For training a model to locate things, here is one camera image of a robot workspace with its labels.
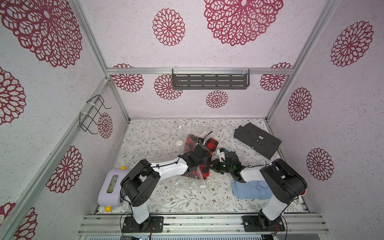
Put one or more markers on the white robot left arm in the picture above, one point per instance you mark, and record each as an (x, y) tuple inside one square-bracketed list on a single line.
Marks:
[(138, 185)]

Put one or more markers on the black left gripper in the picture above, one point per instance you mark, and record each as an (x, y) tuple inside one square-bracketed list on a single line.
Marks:
[(205, 161)]

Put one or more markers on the light blue folded shirt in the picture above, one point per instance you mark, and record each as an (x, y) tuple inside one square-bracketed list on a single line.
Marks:
[(258, 190)]

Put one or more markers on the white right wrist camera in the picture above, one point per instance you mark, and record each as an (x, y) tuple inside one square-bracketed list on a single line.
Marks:
[(221, 154)]

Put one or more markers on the red and white mug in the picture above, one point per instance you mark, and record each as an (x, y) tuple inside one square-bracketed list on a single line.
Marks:
[(298, 200)]

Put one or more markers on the dark grey striped folded shirt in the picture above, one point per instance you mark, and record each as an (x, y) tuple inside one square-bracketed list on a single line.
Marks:
[(259, 140)]

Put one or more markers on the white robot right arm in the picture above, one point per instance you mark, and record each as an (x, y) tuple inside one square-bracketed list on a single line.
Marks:
[(276, 180)]

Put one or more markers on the lavender toaster with yellow knobs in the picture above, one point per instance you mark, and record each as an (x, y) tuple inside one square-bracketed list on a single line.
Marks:
[(110, 196)]

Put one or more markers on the grey slotted wall shelf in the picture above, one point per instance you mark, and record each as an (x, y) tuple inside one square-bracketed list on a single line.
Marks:
[(210, 81)]

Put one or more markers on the black wire wall rack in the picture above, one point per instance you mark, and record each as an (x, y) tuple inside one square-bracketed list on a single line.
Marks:
[(87, 118)]

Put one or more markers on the clear plastic vacuum bag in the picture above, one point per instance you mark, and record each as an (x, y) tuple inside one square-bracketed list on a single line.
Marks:
[(163, 140)]

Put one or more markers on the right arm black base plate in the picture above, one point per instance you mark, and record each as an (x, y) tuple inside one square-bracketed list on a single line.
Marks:
[(263, 224)]

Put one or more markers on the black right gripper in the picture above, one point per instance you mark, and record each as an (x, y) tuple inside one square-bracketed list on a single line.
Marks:
[(221, 165)]

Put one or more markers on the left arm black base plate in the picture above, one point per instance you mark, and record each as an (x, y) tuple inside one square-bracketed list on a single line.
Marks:
[(154, 224)]

